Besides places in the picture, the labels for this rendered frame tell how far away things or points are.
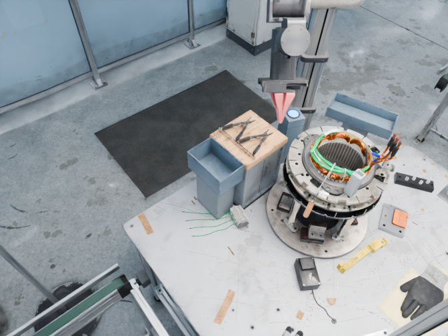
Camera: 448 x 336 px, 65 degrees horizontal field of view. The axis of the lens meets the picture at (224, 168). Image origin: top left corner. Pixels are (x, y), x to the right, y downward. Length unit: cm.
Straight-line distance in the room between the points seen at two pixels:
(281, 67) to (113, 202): 181
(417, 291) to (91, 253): 168
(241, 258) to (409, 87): 267
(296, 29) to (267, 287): 85
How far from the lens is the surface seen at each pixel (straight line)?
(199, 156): 124
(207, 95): 302
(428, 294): 141
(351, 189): 109
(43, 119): 311
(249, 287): 125
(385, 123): 149
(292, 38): 72
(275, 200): 140
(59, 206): 251
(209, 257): 128
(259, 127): 127
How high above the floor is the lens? 195
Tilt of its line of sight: 52 degrees down
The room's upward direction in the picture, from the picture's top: 3 degrees clockwise
